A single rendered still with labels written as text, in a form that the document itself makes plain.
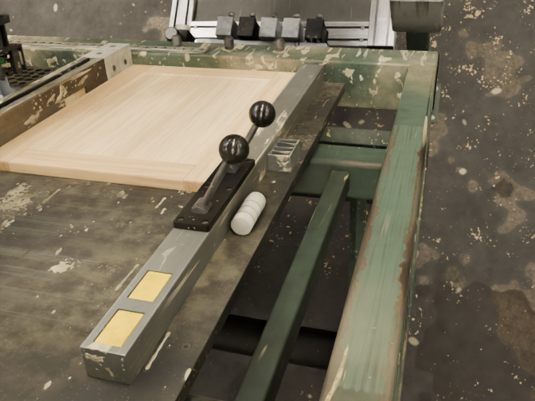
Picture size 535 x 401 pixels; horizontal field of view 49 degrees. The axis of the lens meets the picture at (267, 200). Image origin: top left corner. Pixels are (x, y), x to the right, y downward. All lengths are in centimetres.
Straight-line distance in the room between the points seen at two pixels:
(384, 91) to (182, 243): 78
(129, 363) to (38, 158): 56
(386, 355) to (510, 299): 166
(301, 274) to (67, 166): 44
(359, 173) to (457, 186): 115
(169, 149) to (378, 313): 56
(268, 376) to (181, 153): 48
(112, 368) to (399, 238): 35
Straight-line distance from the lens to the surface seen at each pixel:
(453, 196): 221
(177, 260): 70
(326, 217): 94
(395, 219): 75
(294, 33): 159
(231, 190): 81
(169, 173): 95
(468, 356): 220
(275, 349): 71
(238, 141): 70
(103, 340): 61
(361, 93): 139
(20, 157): 110
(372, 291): 63
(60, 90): 130
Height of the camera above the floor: 218
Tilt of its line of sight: 73 degrees down
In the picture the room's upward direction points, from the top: 59 degrees counter-clockwise
